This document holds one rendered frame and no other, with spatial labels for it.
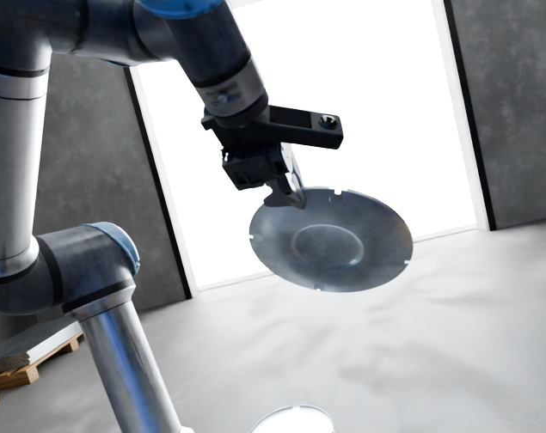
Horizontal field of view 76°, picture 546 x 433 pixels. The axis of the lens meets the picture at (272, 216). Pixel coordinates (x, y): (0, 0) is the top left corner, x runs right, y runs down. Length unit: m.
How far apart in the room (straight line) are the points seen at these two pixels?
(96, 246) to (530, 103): 4.79
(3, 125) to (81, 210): 4.59
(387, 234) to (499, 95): 4.33
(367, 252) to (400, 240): 0.06
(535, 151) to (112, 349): 4.77
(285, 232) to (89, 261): 0.32
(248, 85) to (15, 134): 0.24
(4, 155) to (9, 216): 0.09
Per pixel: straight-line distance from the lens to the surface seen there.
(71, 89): 5.14
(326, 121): 0.45
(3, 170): 0.46
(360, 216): 0.57
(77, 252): 0.63
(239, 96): 0.40
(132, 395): 0.66
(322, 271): 0.70
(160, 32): 0.39
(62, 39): 0.41
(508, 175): 4.85
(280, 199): 0.52
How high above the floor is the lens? 1.07
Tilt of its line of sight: 4 degrees down
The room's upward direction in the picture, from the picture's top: 14 degrees counter-clockwise
